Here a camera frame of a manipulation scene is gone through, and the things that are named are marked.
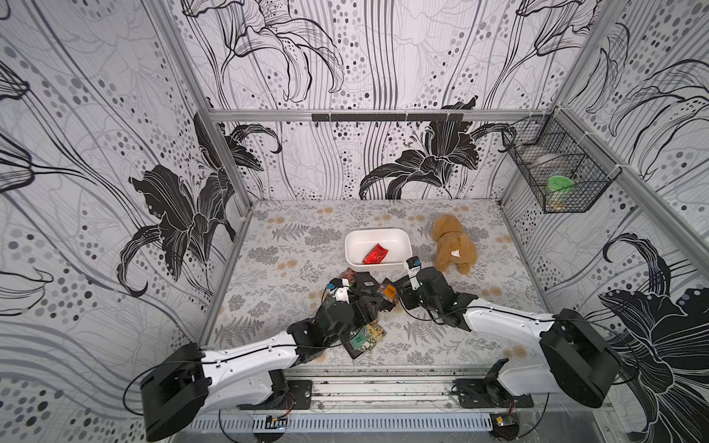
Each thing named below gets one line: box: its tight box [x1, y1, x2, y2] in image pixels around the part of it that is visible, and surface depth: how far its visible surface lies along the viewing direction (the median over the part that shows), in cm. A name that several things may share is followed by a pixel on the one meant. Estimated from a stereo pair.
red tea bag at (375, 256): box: [361, 242, 389, 265], surface depth 101 cm
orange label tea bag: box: [376, 283, 399, 304], surface depth 91 cm
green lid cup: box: [545, 175, 576, 211], surface depth 81 cm
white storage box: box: [344, 227, 414, 274], surface depth 103 cm
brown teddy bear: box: [432, 214, 479, 275], surface depth 93 cm
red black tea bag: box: [339, 267, 356, 283], surface depth 97 cm
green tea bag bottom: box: [349, 321, 388, 352], surface depth 84 cm
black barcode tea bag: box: [352, 271, 381, 293], surface depth 95 cm
